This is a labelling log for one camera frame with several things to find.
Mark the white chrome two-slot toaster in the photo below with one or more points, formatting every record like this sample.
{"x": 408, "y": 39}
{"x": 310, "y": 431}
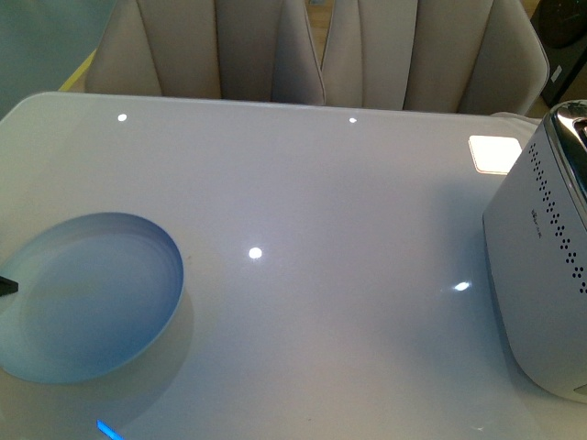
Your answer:
{"x": 535, "y": 239}

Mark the beige chair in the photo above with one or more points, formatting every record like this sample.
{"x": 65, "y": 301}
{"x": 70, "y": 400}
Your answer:
{"x": 468, "y": 57}
{"x": 260, "y": 51}

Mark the black cabinet in background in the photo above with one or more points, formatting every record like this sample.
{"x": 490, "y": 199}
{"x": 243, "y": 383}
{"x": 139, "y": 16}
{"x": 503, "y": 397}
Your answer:
{"x": 561, "y": 29}

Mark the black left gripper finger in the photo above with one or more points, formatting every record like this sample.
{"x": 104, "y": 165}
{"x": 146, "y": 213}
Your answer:
{"x": 7, "y": 286}

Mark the light blue round plate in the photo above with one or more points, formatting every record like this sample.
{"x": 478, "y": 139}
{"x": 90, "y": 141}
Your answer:
{"x": 93, "y": 293}

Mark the beige chair on right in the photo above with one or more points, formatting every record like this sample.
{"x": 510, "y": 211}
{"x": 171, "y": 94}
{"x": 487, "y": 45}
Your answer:
{"x": 468, "y": 57}

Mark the beige chair on left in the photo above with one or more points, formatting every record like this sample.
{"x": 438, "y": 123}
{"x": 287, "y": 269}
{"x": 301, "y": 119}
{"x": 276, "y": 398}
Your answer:
{"x": 260, "y": 51}

